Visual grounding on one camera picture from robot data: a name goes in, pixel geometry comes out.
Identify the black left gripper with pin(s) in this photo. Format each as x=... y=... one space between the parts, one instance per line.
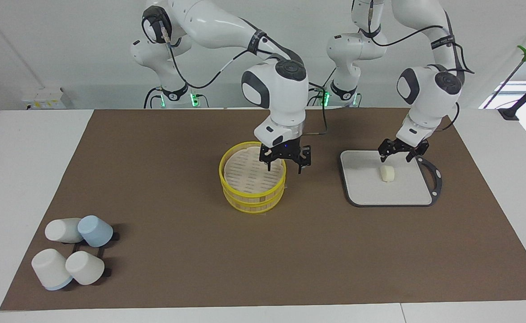
x=404 y=146

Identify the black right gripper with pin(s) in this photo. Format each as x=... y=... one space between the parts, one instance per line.
x=289 y=149

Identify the white steamed bun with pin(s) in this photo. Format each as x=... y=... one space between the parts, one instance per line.
x=387 y=173

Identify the yellow steamer tier white liner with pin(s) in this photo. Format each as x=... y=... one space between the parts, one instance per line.
x=245 y=175

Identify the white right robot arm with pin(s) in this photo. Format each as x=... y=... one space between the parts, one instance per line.
x=218 y=27

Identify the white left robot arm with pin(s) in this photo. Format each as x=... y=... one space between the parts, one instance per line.
x=428 y=89

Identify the yellow slatted steamer basket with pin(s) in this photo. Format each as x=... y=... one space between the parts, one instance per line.
x=251 y=207

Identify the white cutting board grey rim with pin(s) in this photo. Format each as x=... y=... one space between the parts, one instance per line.
x=379 y=190

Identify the black pole with clamp base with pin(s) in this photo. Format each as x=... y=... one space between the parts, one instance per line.
x=509 y=112

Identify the brown table mat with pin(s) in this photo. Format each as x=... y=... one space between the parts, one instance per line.
x=200 y=251

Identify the light blue plastic cup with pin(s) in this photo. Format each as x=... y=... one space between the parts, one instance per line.
x=96 y=231

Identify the black cup rack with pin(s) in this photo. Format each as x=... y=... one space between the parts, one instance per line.
x=93 y=251

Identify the white plastic cup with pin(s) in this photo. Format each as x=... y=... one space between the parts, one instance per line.
x=61 y=229
x=49 y=269
x=84 y=268

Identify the white box yellow labels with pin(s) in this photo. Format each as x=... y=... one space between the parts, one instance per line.
x=43 y=98

